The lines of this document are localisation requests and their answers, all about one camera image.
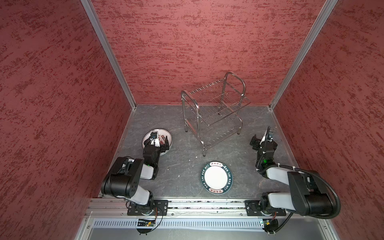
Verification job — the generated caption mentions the white plate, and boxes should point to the white plate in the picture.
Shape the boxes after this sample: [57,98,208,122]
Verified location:
[201,162,233,195]
[142,129,173,156]

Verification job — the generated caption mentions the stainless steel dish rack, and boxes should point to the stainless steel dish rack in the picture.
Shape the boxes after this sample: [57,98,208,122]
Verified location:
[181,72,251,157]

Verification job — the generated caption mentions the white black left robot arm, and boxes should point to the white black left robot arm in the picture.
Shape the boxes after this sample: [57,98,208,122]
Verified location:
[101,132,170,216]

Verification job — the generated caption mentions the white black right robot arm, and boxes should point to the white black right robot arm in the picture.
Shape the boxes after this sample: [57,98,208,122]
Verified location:
[250,133,341,219]

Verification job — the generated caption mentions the right small circuit board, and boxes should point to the right small circuit board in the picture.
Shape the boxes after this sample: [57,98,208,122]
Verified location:
[263,219,279,234]

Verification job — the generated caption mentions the small circuit board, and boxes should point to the small circuit board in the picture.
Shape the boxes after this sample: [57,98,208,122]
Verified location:
[263,219,279,234]
[137,219,157,228]

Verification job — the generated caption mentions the left small circuit board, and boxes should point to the left small circuit board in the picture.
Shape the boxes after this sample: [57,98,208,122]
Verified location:
[137,219,157,228]

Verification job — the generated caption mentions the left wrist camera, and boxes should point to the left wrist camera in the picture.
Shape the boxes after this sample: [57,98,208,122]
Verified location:
[149,131,160,147]

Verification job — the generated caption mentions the black corrugated right cable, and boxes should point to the black corrugated right cable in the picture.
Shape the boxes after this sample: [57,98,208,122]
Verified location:
[256,125,342,234]

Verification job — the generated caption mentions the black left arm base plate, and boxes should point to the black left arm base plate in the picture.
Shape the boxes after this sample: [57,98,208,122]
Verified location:
[127,200,169,216]

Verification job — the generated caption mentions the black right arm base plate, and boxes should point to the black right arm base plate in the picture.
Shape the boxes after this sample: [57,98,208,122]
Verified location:
[244,200,287,218]

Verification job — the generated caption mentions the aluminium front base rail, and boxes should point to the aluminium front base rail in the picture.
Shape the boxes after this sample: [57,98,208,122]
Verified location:
[74,197,340,232]

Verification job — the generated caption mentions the aluminium left corner post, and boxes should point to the aluminium left corner post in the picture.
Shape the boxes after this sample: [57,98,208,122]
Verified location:
[81,0,137,111]

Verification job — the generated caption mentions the aluminium corner post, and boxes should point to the aluminium corner post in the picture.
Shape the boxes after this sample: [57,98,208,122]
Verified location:
[81,0,137,111]
[269,0,338,111]

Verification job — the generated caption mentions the aluminium right corner post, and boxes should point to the aluminium right corner post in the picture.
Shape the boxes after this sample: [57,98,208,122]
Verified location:
[269,0,338,111]

